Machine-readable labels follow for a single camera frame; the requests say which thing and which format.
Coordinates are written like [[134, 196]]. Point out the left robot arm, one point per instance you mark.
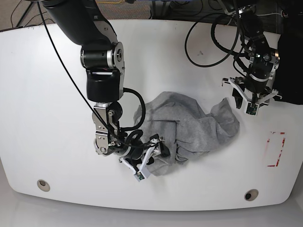
[[264, 60]]

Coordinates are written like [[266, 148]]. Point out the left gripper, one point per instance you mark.
[[261, 93]]

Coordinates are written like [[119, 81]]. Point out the red tape rectangle marking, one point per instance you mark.
[[274, 148]]

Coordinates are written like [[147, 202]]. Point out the table cable grommet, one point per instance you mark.
[[251, 195], [43, 185]]

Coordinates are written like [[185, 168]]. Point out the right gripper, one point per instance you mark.
[[138, 155]]

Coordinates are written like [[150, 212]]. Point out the left table cable grommet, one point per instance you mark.
[[43, 185]]

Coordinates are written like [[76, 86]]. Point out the black tripod stand leg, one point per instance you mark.
[[24, 14]]

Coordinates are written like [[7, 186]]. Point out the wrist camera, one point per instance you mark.
[[251, 109], [141, 175]]

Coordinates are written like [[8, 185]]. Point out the grey t-shirt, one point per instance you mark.
[[189, 133]]

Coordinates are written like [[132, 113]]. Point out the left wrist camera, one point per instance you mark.
[[251, 109]]

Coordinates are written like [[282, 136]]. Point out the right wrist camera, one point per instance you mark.
[[141, 175]]

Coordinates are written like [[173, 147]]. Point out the right table cable grommet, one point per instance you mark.
[[251, 195]]

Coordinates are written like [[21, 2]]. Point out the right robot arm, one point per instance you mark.
[[102, 57]]

